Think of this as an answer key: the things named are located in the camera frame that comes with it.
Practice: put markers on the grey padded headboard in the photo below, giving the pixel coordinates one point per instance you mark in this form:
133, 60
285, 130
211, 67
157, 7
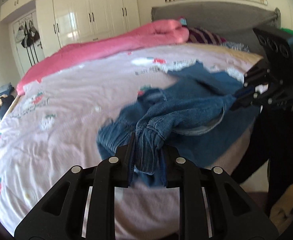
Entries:
232, 21

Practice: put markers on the pink quilt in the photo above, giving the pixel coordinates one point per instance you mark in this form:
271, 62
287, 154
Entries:
157, 33

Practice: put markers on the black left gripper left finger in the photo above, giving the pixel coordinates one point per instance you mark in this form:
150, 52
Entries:
81, 195

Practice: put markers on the black trousers leg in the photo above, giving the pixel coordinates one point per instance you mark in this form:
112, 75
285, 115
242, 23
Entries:
271, 141

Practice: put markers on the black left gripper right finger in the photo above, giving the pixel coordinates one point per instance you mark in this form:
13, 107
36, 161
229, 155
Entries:
211, 204

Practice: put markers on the hanging bags on door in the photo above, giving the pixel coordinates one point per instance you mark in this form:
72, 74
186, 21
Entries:
27, 35

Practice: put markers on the white glossy wardrobe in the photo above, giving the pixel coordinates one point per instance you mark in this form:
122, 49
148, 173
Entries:
62, 22

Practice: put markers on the pink strawberry print bedsheet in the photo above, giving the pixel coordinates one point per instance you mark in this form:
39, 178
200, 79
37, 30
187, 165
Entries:
54, 125

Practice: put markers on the striped purple pillow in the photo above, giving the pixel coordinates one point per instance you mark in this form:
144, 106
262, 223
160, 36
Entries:
204, 36

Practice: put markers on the blue denim pants lace hem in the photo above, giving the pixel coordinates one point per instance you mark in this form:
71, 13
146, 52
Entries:
194, 115

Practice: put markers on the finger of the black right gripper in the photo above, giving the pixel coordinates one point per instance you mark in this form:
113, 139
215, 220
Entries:
257, 75
250, 96

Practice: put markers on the dark clothes pile beside bed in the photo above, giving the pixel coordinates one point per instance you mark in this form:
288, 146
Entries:
6, 98

